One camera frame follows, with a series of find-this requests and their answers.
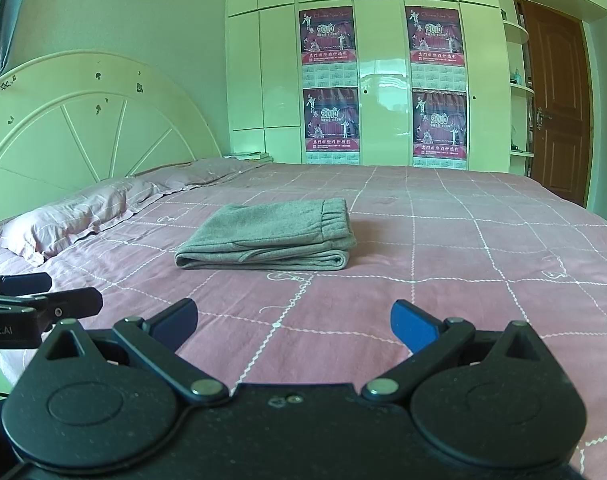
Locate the small teal bottle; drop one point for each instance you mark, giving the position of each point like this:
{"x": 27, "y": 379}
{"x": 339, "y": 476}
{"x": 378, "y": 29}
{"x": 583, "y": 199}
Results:
{"x": 517, "y": 76}

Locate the cream arched headboard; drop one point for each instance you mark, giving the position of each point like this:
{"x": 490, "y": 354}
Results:
{"x": 58, "y": 135}

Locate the brown wooden door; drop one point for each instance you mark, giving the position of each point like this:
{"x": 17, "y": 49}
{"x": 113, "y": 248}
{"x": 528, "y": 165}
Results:
{"x": 558, "y": 85}

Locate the stack of books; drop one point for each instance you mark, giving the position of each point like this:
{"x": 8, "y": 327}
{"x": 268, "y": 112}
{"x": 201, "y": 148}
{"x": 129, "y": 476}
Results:
{"x": 248, "y": 156}

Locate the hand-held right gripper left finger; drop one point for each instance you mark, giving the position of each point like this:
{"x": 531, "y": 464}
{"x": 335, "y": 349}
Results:
{"x": 176, "y": 320}

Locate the cream glossy wardrobe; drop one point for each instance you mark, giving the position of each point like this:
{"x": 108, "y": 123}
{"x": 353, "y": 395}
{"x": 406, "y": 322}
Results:
{"x": 383, "y": 35}

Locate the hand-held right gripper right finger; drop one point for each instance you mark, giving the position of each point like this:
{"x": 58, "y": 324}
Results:
{"x": 413, "y": 327}

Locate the pink checked bedsheet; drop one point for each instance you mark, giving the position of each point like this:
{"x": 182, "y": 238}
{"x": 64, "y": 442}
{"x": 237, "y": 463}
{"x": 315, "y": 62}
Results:
{"x": 433, "y": 260}

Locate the white corner shelf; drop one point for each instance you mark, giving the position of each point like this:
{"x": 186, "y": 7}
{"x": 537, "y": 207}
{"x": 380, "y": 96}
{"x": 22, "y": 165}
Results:
{"x": 518, "y": 35}

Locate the pink pillow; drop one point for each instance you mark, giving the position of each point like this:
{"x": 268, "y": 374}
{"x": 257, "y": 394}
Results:
{"x": 203, "y": 172}
{"x": 58, "y": 225}

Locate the grey pants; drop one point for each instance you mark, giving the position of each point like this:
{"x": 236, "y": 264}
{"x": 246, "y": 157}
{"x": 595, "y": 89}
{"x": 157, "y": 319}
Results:
{"x": 268, "y": 235}

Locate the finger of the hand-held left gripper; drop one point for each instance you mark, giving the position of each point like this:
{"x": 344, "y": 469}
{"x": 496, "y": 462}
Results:
{"x": 73, "y": 302}
{"x": 18, "y": 284}

